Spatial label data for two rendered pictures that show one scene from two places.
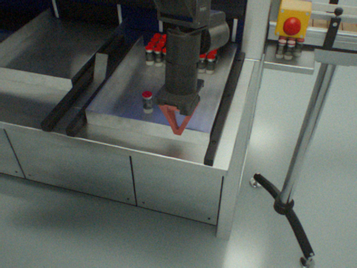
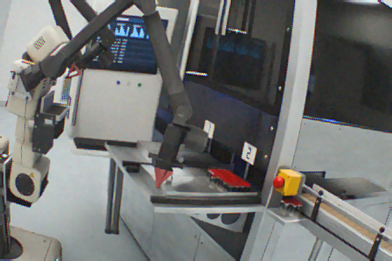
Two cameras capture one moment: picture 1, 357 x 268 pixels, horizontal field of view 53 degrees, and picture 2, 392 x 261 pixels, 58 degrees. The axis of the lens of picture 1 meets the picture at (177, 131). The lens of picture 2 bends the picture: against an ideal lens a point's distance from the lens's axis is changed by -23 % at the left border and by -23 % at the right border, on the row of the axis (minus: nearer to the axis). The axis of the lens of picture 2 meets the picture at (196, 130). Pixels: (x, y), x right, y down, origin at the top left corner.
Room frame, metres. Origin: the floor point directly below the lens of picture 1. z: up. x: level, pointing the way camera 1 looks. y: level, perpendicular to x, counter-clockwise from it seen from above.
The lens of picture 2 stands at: (-0.33, -1.06, 1.38)
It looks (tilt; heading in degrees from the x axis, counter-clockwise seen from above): 11 degrees down; 48
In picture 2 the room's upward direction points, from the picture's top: 11 degrees clockwise
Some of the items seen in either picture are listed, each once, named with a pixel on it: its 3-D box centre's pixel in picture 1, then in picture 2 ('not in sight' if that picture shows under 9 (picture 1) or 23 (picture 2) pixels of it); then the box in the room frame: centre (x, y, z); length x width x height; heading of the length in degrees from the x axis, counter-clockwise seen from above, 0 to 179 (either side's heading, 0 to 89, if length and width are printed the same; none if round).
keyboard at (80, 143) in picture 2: not in sight; (109, 144); (0.76, 0.73, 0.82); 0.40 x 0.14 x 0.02; 164
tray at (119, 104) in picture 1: (169, 81); (197, 184); (0.70, 0.02, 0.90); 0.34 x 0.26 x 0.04; 164
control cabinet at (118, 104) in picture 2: not in sight; (116, 65); (0.84, 0.93, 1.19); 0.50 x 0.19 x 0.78; 164
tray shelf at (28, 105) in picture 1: (107, 75); (182, 175); (0.77, 0.18, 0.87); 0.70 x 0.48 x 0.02; 74
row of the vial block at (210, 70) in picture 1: (179, 60); (220, 182); (0.78, 0.00, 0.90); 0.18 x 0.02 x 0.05; 75
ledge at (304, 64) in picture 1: (289, 55); (290, 215); (0.87, -0.31, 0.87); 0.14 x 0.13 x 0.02; 164
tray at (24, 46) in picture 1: (59, 43); (184, 156); (0.88, 0.32, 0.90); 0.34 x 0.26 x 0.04; 164
